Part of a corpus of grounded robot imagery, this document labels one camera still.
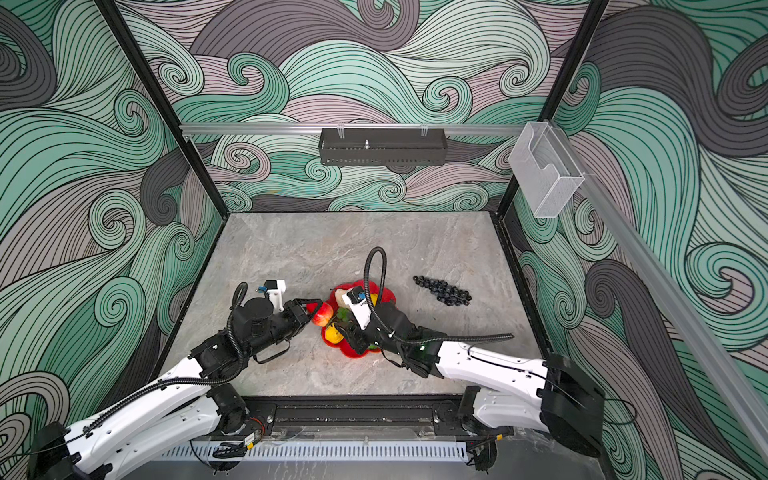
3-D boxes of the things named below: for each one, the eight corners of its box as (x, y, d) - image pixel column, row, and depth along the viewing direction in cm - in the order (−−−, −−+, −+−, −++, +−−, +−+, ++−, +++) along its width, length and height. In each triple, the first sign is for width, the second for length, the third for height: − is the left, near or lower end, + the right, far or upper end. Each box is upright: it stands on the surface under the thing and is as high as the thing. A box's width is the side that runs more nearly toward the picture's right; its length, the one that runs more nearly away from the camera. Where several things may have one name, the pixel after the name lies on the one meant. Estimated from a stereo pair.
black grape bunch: (411, 286, 101) (413, 278, 97) (419, 276, 103) (420, 267, 99) (461, 315, 94) (465, 307, 90) (468, 303, 97) (472, 295, 92)
